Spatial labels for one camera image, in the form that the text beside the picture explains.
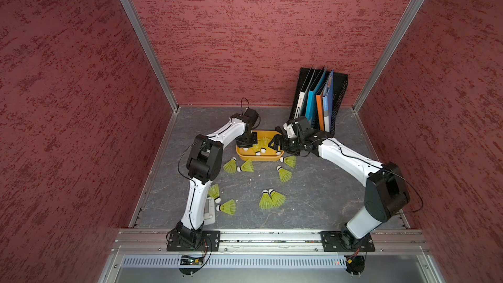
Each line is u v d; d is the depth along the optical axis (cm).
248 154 97
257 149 98
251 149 98
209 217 78
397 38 89
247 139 87
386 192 45
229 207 78
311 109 94
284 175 92
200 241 72
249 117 83
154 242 75
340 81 101
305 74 103
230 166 94
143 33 87
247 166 90
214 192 83
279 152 97
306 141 65
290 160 93
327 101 87
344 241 66
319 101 88
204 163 57
